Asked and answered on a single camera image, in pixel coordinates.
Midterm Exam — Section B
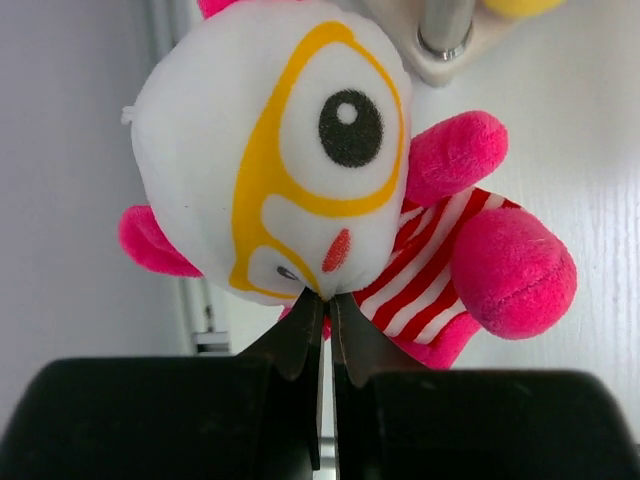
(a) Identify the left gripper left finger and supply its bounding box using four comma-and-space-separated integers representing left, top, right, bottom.
1, 292, 325, 479

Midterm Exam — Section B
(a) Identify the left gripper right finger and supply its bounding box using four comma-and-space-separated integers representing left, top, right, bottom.
328, 295, 639, 479

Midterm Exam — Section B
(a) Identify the pink plush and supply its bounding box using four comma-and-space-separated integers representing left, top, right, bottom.
119, 1, 577, 369

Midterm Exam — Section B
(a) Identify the yellow plush lower shelf left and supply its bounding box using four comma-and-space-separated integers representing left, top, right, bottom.
483, 0, 565, 19

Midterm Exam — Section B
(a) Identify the white two-tier shelf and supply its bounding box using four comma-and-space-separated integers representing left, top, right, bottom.
363, 0, 520, 88

